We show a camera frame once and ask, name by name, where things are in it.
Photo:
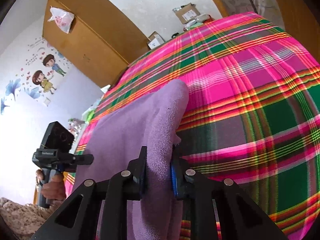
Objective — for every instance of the wooden wardrobe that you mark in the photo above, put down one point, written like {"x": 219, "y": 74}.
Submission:
{"x": 102, "y": 41}

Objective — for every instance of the small white box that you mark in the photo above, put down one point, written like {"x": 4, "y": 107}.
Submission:
{"x": 155, "y": 40}

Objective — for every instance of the white plastic bag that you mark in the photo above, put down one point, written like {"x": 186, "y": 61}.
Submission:
{"x": 63, "y": 19}

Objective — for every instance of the brown cardboard box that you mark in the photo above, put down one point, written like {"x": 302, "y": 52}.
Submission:
{"x": 186, "y": 13}

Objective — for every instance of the cartoon couple wall sticker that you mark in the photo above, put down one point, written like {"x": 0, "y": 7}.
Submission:
{"x": 36, "y": 70}

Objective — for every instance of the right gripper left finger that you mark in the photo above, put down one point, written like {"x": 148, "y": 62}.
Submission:
{"x": 98, "y": 210}

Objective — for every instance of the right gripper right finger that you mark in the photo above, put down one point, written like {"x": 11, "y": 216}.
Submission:
{"x": 219, "y": 209}

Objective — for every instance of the purple fleece garment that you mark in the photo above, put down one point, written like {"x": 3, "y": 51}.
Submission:
{"x": 149, "y": 121}

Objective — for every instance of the left hand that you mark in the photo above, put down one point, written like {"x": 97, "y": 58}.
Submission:
{"x": 55, "y": 188}

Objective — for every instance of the wooden door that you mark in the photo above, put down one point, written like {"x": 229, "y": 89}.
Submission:
{"x": 300, "y": 23}

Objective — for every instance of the pink plaid blanket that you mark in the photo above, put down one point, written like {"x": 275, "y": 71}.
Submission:
{"x": 253, "y": 111}

